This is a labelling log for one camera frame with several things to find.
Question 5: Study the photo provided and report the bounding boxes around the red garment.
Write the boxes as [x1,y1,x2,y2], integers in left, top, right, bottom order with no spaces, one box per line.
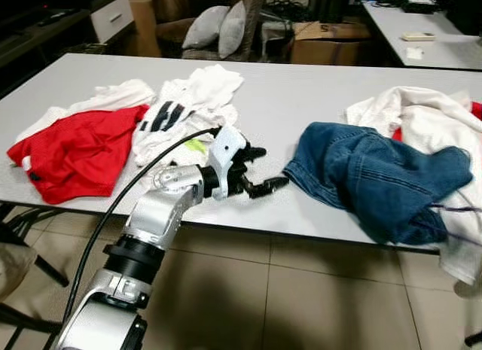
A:
[390,100,482,142]
[8,104,151,205]

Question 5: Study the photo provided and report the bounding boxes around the white drawer cabinet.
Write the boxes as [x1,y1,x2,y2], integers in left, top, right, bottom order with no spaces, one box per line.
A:
[90,0,135,44]

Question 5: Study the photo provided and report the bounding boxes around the white remote control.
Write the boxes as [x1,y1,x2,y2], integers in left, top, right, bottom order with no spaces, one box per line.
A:
[401,32,436,42]

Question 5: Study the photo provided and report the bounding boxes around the black desk device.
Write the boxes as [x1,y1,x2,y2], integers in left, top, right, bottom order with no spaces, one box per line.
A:
[403,0,445,16]

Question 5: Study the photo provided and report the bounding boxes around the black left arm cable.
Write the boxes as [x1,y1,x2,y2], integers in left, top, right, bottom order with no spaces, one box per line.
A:
[64,126,223,324]

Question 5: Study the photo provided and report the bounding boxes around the white shirt with black print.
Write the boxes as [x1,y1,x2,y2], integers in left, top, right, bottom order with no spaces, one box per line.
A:
[132,100,227,166]

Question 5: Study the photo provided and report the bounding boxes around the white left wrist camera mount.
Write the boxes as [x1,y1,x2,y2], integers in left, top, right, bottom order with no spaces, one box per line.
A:
[209,126,248,179]

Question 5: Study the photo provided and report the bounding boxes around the brown cardboard box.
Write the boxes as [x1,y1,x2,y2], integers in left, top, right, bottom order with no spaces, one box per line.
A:
[290,20,374,65]

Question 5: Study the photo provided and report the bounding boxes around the brown armchair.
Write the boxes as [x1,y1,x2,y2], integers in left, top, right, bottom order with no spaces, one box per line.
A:
[151,0,264,61]

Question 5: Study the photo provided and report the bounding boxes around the blue denim garment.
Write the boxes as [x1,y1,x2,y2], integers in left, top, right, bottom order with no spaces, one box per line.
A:
[282,122,474,245]

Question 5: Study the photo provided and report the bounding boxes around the grey table with black legs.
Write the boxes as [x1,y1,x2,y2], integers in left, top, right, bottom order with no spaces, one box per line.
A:
[0,53,482,254]

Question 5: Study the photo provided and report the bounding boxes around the white desk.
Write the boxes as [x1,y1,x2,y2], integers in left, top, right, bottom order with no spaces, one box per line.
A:
[361,0,482,71]

